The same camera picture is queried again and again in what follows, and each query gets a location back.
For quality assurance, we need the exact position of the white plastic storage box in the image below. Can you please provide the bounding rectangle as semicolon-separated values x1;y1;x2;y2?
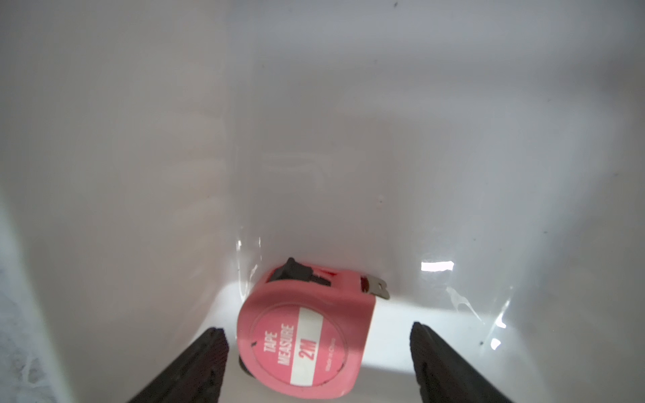
1;1;644;402

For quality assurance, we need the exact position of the pink tape measure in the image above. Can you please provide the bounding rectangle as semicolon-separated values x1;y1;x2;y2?
236;258;390;400

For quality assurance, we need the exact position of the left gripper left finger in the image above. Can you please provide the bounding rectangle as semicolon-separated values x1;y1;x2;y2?
130;327;229;403

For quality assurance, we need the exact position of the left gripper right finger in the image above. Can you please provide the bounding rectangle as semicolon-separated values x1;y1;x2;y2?
410;322;510;403

